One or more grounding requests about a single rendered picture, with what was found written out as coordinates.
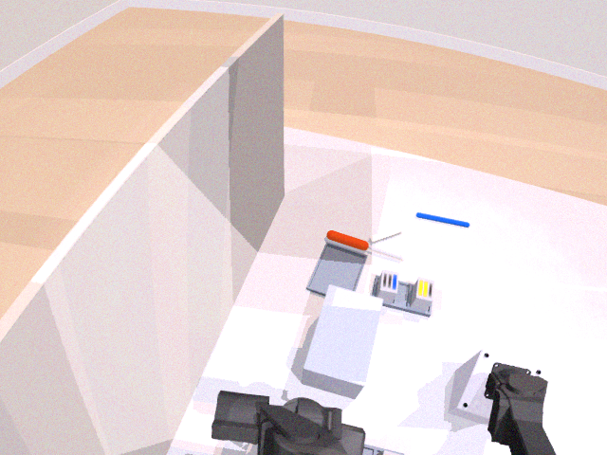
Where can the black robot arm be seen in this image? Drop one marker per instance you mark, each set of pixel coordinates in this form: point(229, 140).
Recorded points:
point(303, 427)

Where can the grey flat panel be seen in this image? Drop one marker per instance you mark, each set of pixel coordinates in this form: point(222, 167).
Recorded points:
point(102, 351)

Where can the blue rounded bar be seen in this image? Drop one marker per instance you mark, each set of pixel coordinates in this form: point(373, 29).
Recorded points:
point(442, 219)

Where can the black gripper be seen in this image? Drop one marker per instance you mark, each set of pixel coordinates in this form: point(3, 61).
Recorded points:
point(352, 439)

